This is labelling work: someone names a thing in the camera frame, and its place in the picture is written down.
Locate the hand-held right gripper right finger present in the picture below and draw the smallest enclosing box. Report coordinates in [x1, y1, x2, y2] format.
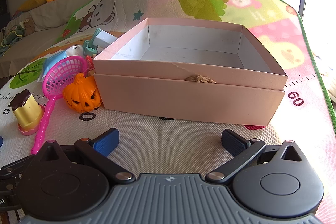
[205, 129, 303, 184]

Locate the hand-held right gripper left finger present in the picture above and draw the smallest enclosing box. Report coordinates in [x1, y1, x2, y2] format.
[37, 128, 134, 184]

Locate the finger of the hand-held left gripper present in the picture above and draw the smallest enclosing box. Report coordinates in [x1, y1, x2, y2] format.
[0, 155, 36, 180]

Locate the orange pumpkin toy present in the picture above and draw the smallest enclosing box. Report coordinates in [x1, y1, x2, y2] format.
[62, 72, 102, 112]

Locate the yellow pudding toy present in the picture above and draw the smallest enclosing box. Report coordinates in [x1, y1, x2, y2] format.
[9, 90, 45, 136]

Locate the pink toy net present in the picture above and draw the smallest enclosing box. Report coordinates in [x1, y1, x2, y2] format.
[31, 55, 88, 156]

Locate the pink cardboard box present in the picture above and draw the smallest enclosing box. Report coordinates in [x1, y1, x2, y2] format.
[93, 17, 289, 127]

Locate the teal plastic toy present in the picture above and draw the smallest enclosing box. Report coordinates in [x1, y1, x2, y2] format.
[83, 28, 101, 56]

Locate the blue and white packet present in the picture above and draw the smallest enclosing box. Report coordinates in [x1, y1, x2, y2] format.
[38, 44, 79, 83]

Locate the cartoon animal play mat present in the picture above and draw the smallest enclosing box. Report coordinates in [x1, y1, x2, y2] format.
[0, 0, 336, 224]

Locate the brown crumpled paper scrap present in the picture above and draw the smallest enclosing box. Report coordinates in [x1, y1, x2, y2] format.
[185, 74, 217, 84]

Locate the light blue small box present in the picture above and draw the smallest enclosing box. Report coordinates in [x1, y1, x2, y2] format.
[93, 31, 117, 48]

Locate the green cloth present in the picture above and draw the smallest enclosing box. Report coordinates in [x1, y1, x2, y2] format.
[0, 25, 25, 56]

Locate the brown plush toy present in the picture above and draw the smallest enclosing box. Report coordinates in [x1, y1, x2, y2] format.
[22, 19, 36, 35]

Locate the grey covered sofa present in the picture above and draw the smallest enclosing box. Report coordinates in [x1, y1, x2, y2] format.
[0, 0, 184, 80]

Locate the long yellow cushion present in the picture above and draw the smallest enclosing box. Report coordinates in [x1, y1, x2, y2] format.
[18, 0, 48, 11]

